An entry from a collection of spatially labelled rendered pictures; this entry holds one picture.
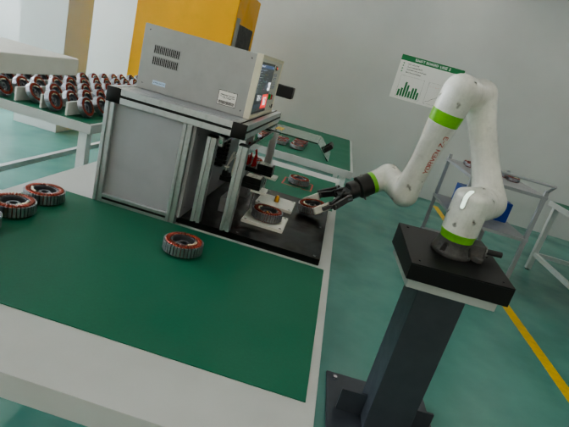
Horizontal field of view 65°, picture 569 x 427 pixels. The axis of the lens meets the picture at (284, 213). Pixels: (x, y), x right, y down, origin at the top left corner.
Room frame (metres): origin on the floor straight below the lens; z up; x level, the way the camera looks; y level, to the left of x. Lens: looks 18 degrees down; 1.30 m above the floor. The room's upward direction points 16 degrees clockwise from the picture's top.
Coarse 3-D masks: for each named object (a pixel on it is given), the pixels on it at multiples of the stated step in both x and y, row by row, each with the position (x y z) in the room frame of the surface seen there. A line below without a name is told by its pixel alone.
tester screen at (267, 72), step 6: (264, 66) 1.50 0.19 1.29; (270, 66) 1.61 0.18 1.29; (264, 72) 1.52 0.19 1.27; (270, 72) 1.64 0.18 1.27; (264, 78) 1.55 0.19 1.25; (270, 78) 1.67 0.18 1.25; (258, 84) 1.47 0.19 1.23; (264, 84) 1.58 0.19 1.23; (258, 90) 1.50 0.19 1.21; (258, 102) 1.55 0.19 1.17; (258, 108) 1.58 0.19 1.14
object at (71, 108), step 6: (12, 84) 2.55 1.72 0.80; (18, 90) 2.39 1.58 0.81; (24, 90) 2.44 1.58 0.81; (18, 96) 2.39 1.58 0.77; (24, 96) 2.44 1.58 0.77; (36, 96) 2.55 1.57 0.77; (42, 96) 2.37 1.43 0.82; (42, 102) 2.38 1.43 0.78; (66, 102) 2.36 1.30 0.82; (72, 102) 2.40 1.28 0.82; (66, 108) 2.36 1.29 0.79; (72, 108) 2.41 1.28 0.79; (66, 114) 2.36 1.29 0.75; (72, 114) 2.41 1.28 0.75
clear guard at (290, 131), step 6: (270, 126) 1.80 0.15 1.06; (276, 126) 1.86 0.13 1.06; (282, 126) 1.91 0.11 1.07; (288, 126) 1.96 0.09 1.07; (282, 132) 1.73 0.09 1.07; (288, 132) 1.78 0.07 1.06; (294, 132) 1.83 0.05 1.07; (300, 132) 1.88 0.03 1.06; (306, 132) 1.93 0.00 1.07; (300, 138) 1.72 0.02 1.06; (306, 138) 1.75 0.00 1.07; (312, 138) 1.81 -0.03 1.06; (318, 138) 1.86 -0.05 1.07; (318, 144) 1.72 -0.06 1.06; (324, 144) 1.90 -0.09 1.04; (324, 156) 1.72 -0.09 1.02
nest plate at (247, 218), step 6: (246, 216) 1.48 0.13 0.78; (252, 216) 1.50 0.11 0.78; (246, 222) 1.45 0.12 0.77; (252, 222) 1.44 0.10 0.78; (258, 222) 1.46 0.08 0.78; (282, 222) 1.52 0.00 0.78; (264, 228) 1.44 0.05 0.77; (270, 228) 1.44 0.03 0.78; (276, 228) 1.45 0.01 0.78; (282, 228) 1.46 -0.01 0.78
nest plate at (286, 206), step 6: (258, 198) 1.73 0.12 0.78; (264, 198) 1.75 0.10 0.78; (270, 198) 1.78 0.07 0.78; (282, 198) 1.83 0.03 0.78; (270, 204) 1.70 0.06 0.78; (276, 204) 1.72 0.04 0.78; (282, 204) 1.74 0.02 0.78; (288, 204) 1.76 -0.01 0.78; (294, 204) 1.79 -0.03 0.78; (282, 210) 1.68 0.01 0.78; (288, 210) 1.68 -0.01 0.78
